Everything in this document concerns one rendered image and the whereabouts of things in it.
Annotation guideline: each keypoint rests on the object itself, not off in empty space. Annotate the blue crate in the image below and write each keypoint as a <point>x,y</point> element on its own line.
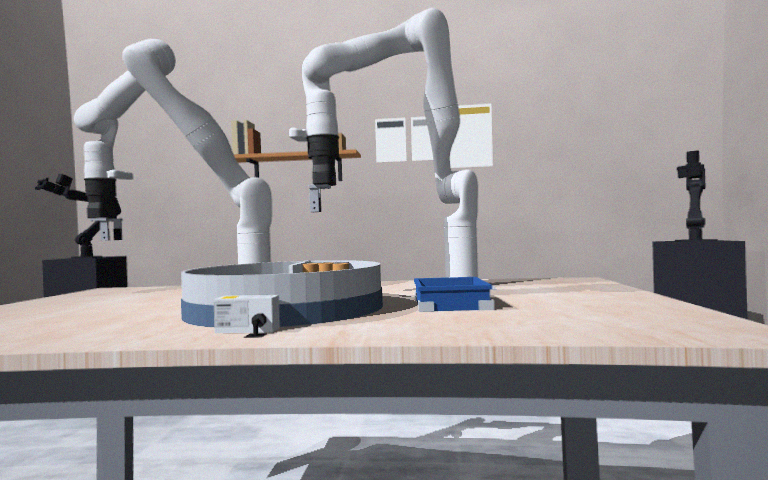
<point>447,295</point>

